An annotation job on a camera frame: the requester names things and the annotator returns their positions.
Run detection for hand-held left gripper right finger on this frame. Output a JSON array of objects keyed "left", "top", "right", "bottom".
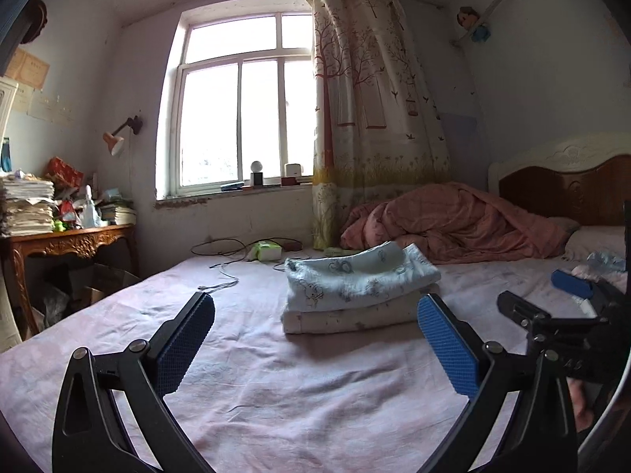
[{"left": 417, "top": 293, "right": 577, "bottom": 473}]

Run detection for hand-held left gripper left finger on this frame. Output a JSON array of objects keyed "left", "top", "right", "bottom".
[{"left": 52, "top": 292, "right": 217, "bottom": 473}]

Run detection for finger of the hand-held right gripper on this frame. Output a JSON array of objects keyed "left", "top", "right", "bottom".
[
  {"left": 497, "top": 291, "right": 553, "bottom": 331},
  {"left": 551, "top": 269, "right": 627, "bottom": 306}
]

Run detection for white cartoon print pants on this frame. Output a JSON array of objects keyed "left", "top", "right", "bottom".
[{"left": 285, "top": 240, "right": 441, "bottom": 312}]

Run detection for beige dotted folded pants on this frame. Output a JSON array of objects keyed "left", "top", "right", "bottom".
[{"left": 281, "top": 283, "right": 441, "bottom": 335}]

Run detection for person's right hand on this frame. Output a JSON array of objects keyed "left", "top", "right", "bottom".
[{"left": 567, "top": 378, "right": 599, "bottom": 434}]

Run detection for blue cloth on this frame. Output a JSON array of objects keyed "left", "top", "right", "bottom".
[{"left": 586, "top": 250, "right": 627, "bottom": 273}]

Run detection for pink pillow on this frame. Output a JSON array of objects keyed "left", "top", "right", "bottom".
[{"left": 563, "top": 225, "right": 627, "bottom": 262}]

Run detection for beige pillow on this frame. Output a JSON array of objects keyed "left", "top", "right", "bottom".
[{"left": 546, "top": 216, "right": 581, "bottom": 236}]

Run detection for cardboard box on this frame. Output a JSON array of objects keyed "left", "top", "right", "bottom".
[{"left": 66, "top": 262, "right": 141, "bottom": 309}]

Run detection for green white tissue pack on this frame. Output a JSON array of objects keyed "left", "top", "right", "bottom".
[{"left": 246, "top": 240, "right": 282, "bottom": 262}]

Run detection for pink quilt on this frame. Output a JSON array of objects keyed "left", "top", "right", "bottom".
[{"left": 340, "top": 182, "right": 573, "bottom": 264}]

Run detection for carved wooden desk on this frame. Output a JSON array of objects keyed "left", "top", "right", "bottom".
[{"left": 0, "top": 223, "right": 139, "bottom": 341}]

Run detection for white spray bottle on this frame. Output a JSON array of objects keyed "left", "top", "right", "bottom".
[{"left": 81, "top": 184, "right": 102, "bottom": 228}]

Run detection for red box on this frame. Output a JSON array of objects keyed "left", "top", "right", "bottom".
[{"left": 44, "top": 156, "right": 84, "bottom": 188}]

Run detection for stack of papers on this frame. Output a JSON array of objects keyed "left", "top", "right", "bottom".
[{"left": 0, "top": 173, "right": 56, "bottom": 237}]

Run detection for tree print curtain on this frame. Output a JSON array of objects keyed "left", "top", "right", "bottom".
[{"left": 304, "top": 0, "right": 452, "bottom": 252}]

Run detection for white cabinet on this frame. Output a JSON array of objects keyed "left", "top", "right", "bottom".
[{"left": 0, "top": 78, "right": 21, "bottom": 178}]

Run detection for thin white cable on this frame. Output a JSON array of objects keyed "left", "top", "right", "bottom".
[{"left": 197, "top": 259, "right": 241, "bottom": 292}]

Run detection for black cable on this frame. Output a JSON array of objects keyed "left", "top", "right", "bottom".
[{"left": 190, "top": 238, "right": 304, "bottom": 259}]

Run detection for wooden headboard with white frame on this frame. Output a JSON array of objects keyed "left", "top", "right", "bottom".
[{"left": 488, "top": 130, "right": 631, "bottom": 230}]

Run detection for pink wall lamp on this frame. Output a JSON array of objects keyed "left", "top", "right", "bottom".
[{"left": 103, "top": 115, "right": 144, "bottom": 158}]

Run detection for pale wall paper sheet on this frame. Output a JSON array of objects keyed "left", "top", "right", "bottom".
[{"left": 27, "top": 91, "right": 76, "bottom": 125}]

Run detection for framed wall certificate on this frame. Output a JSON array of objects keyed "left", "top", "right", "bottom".
[{"left": 7, "top": 48, "right": 51, "bottom": 90}]

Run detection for dark wooden wall ornament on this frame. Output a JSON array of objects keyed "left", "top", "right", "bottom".
[{"left": 20, "top": 0, "right": 49, "bottom": 46}]

